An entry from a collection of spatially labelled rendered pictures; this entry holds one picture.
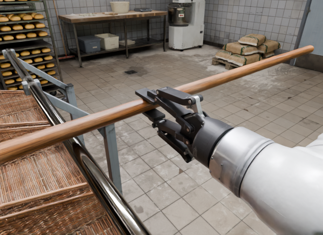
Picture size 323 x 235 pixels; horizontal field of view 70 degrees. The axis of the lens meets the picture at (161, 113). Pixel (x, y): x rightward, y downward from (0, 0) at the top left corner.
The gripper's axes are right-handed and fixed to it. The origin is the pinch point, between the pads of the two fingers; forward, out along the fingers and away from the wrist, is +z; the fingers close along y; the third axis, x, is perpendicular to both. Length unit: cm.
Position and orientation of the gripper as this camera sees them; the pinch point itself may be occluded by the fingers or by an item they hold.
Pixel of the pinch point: (149, 104)
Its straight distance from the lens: 49.4
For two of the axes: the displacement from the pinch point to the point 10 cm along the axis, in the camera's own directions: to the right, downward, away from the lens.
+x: 7.9, -2.9, 5.3
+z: -6.1, -3.8, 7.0
